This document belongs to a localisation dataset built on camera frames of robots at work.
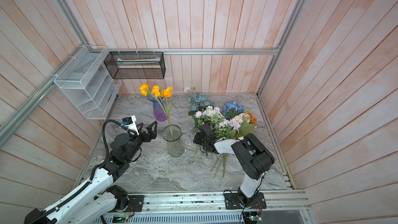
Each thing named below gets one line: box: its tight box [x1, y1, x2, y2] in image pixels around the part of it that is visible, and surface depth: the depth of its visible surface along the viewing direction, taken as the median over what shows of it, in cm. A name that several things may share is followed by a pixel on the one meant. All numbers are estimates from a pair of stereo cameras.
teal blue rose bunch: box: [188, 92, 215, 116], surface depth 100 cm
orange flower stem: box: [247, 112, 258, 124], surface depth 99 cm
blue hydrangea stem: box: [222, 101, 247, 120], surface depth 103 cm
